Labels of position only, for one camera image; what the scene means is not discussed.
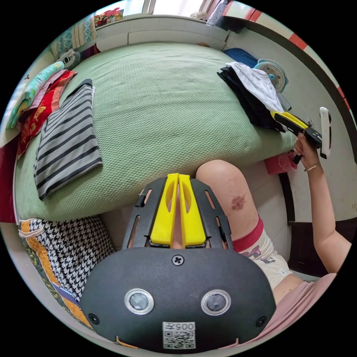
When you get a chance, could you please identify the person's right hand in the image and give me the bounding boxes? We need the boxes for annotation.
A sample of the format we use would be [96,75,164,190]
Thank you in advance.
[294,133,318,170]

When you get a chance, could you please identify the colourful carton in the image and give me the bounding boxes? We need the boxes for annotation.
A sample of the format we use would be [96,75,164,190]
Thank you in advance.
[94,7,124,28]

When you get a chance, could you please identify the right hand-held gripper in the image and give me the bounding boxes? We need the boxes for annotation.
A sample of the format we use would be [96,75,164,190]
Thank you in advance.
[270,110,324,165]

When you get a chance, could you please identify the green floral quilt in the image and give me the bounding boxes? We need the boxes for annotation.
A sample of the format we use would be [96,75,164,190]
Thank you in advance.
[6,61,66,130]

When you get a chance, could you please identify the teal patterned cloth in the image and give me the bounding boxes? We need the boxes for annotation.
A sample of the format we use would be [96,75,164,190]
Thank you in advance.
[51,19,97,57]

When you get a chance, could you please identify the grey black striped shirt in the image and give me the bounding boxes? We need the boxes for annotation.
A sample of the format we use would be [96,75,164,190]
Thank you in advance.
[33,79,104,202]

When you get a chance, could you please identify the small blue fan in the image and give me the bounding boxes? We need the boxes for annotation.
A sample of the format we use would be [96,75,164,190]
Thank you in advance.
[253,59,289,94]

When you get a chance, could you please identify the person's right forearm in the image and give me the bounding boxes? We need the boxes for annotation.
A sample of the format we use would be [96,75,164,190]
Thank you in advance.
[304,162,353,275]

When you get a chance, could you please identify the grey plush toy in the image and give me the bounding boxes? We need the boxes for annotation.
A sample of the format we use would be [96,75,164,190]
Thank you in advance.
[54,49,82,69]

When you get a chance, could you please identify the person's body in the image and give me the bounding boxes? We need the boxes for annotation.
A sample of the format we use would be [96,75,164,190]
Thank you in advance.
[195,159,338,350]

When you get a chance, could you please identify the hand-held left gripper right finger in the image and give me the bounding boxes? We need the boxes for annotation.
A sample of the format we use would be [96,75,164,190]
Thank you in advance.
[178,174,206,248]

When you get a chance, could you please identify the bed with green mat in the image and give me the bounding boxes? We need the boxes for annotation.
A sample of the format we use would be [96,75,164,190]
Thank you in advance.
[14,42,298,223]

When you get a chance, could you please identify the pile of clothes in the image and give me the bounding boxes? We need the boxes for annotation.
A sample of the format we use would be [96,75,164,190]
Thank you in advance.
[217,65,287,133]

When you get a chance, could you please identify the red embroidered pillow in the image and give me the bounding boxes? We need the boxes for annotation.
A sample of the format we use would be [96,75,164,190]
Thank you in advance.
[16,70,78,157]

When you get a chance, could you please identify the white t-shirt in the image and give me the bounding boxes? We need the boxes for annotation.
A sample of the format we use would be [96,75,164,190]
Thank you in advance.
[225,61,286,113]

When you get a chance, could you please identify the blue cloth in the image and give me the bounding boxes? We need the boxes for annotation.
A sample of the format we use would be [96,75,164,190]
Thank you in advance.
[223,48,259,68]

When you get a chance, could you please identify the houndstooth patterned bag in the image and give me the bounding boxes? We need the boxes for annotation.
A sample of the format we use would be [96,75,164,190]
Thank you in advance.
[17,216,115,333]

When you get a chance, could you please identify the window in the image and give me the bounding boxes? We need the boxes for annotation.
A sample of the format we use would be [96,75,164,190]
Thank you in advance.
[122,0,213,16]

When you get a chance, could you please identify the pink red cloth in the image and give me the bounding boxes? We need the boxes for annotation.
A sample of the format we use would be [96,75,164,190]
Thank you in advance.
[264,152,298,176]

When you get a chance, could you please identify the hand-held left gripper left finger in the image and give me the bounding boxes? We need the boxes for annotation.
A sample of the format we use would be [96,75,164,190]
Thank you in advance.
[150,173,179,248]

